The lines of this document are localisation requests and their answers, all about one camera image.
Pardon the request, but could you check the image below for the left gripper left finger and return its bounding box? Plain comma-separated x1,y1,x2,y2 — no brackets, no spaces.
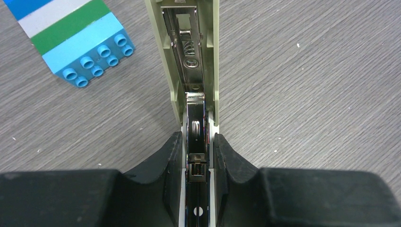
0,132,182,227

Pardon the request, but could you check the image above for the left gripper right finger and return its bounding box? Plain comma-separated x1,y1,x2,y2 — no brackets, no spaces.
214,134,401,227

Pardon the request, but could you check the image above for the beige white stapler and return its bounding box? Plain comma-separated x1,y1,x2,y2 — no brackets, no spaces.
145,0,219,227

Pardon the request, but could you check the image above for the blue green brick stack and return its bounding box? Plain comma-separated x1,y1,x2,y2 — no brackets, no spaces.
5,0,135,87

